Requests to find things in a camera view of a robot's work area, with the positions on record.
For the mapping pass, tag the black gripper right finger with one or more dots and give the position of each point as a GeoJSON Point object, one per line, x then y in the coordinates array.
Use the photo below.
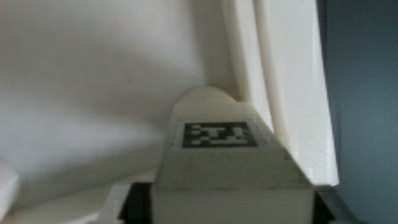
{"type": "Point", "coordinates": [330, 212]}

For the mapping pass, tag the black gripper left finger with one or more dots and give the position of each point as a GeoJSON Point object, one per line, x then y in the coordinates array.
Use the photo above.
{"type": "Point", "coordinates": [126, 208]}

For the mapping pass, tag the white table leg with tag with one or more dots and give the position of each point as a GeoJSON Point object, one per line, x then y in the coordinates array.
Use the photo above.
{"type": "Point", "coordinates": [229, 181]}

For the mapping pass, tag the white square tabletop panel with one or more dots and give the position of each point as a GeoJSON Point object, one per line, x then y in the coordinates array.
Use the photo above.
{"type": "Point", "coordinates": [101, 59]}

